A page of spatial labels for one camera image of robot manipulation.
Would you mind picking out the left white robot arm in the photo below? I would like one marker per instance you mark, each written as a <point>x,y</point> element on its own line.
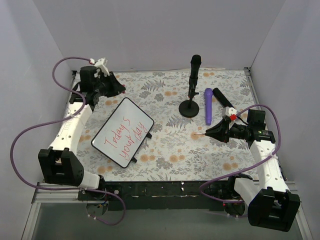
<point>59,163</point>

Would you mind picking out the purple microphone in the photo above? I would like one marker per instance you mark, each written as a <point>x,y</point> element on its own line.
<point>208,95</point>

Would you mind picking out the floral patterned table mat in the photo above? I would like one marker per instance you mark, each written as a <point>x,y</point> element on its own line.
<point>174,153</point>

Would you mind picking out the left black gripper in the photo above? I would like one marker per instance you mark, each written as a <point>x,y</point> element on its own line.
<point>110,84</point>

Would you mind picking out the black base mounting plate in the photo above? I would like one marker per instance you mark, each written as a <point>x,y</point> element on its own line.
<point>161,195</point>

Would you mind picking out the black handheld microphone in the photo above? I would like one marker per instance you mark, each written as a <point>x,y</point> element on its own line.
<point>221,98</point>

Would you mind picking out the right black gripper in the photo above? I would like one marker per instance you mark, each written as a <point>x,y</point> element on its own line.
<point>225,130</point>

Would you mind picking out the wire whiteboard easel stand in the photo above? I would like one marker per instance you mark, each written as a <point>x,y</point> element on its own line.
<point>143,145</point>

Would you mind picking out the black microphone on stand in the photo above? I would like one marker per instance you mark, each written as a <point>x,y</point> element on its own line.
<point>195,64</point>

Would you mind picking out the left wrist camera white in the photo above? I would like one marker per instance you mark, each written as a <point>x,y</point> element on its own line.
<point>100,64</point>

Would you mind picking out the black round microphone stand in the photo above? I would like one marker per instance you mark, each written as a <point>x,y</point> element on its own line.
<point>189,108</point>

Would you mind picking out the small black-framed whiteboard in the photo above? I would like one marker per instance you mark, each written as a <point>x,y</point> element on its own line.
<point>123,133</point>

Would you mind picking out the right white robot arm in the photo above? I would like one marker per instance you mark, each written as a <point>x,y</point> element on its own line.
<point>270,205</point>

